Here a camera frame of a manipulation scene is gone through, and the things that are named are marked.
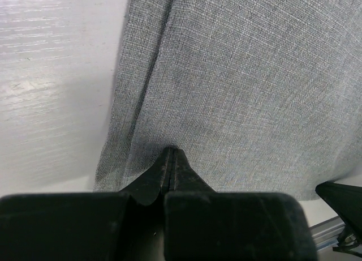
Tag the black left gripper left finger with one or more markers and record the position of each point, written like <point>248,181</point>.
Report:
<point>124,225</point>

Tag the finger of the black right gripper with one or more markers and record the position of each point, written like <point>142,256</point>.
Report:
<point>345,200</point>

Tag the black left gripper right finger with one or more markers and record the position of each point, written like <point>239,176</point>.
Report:
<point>201,224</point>

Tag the grey cloth napkin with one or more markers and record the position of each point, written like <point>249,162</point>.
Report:
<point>262,95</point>

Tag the aluminium rail frame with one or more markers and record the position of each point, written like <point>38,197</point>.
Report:
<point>325,234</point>

